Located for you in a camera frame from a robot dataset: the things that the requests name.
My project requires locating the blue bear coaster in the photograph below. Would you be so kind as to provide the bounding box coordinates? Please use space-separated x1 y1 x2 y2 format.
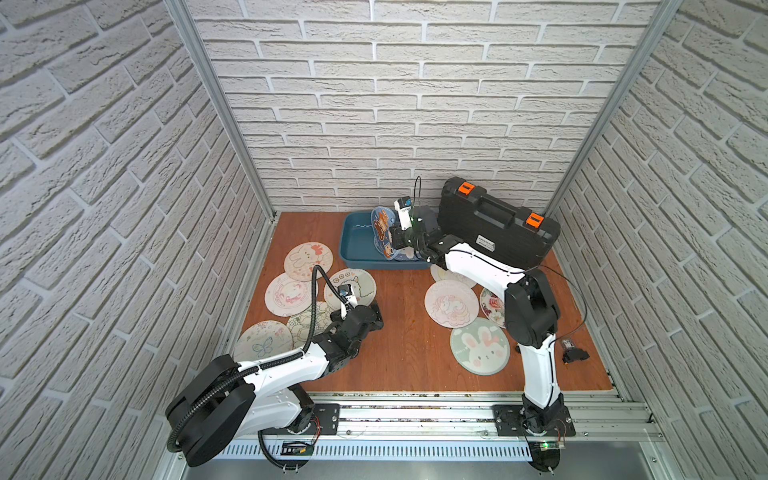
371 206 396 260

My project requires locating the blue pink bunny coaster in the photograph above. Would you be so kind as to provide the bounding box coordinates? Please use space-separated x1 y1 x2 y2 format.
386 244 419 261

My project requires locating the pale white coaster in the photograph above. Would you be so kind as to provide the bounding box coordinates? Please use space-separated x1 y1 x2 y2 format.
430 265 476 288

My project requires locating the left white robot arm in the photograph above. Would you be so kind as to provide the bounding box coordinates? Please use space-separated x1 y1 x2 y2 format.
165 302 384 467

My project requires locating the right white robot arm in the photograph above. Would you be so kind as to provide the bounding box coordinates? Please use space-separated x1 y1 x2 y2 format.
390 196 564 434

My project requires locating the teal plastic storage box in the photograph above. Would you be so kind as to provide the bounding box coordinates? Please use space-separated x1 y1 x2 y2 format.
339 211 430 271

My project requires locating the cream line-art coaster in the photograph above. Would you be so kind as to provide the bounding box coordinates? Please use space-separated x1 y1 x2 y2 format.
287 302 332 348

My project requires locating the white bear flower coaster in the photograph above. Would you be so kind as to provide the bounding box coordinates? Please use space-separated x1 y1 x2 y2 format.
324 268 377 311

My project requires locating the pink rainbow unicorn coaster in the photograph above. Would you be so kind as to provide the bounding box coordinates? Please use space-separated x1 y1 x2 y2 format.
264 273 312 317

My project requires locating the butterfly pastel coaster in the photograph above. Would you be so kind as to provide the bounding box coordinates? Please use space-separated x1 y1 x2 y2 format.
232 320 293 362

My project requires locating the black plastic tool case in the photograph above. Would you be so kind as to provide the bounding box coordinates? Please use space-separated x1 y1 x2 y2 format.
437 177 561 270

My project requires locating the green white bunny coaster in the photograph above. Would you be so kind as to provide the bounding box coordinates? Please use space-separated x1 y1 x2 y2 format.
450 317 511 376

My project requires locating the small black clip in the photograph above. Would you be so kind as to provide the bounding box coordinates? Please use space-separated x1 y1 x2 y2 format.
562 339 590 364

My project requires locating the black corrugated cable conduit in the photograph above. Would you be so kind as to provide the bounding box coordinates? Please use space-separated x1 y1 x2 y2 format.
166 264 355 454

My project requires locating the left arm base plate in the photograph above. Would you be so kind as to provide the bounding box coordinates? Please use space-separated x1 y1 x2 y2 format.
286 403 341 436

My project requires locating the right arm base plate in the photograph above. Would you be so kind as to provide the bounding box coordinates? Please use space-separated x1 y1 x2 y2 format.
491 403 576 438

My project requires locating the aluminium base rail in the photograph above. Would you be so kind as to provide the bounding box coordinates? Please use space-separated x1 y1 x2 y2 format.
214 391 665 464

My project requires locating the aluminium corner post right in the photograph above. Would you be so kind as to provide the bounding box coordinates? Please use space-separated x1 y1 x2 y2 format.
544 0 683 217

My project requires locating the aluminium corner post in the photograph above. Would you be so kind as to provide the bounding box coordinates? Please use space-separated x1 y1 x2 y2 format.
544 0 683 217
166 0 277 222

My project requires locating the aluminium corner post left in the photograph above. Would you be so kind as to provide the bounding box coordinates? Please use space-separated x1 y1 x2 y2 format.
166 0 277 222

